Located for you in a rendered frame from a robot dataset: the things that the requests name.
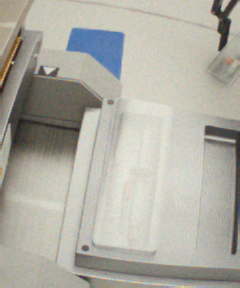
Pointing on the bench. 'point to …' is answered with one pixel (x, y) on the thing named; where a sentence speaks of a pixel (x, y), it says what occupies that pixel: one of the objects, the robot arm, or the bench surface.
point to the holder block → (179, 203)
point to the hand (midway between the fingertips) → (239, 45)
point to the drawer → (80, 220)
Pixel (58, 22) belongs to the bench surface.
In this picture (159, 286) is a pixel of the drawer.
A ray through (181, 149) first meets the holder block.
